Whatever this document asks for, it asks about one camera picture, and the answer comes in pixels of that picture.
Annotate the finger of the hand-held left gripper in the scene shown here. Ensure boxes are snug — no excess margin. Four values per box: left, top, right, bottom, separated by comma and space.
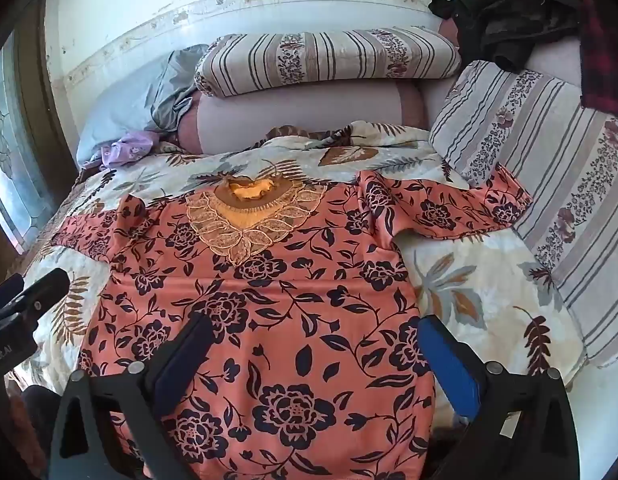
19, 268, 70, 318

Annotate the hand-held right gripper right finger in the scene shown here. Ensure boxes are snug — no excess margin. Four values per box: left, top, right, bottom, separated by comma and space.
417, 314, 582, 480

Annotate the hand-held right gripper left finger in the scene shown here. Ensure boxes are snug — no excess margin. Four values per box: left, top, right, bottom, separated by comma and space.
49, 311, 214, 480

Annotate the orange floral shirt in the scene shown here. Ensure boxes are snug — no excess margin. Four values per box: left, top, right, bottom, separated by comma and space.
51, 167, 534, 480

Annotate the black clothes pile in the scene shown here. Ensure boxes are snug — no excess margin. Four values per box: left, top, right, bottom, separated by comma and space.
429, 0, 584, 73

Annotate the leaf print blanket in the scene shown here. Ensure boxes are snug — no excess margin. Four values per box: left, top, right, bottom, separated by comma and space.
4, 120, 590, 411

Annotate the purple cloth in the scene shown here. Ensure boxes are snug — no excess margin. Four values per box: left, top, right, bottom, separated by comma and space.
100, 130, 157, 168

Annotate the light blue pillow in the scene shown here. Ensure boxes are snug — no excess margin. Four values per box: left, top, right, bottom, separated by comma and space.
76, 50, 190, 168

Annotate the wide striped floral pillow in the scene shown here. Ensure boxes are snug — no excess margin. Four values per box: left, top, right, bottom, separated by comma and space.
429, 60, 618, 368

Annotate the grey satin cloth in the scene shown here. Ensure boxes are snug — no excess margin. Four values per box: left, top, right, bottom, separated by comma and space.
151, 44, 210, 131

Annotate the pale pink bolster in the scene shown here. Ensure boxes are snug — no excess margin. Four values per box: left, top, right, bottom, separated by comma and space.
181, 82, 430, 153

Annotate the long striped floral pillow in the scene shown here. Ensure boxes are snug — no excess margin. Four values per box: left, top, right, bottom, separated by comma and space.
195, 27, 462, 98

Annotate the red plaid cloth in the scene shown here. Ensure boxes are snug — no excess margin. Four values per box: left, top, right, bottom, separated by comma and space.
579, 0, 618, 118

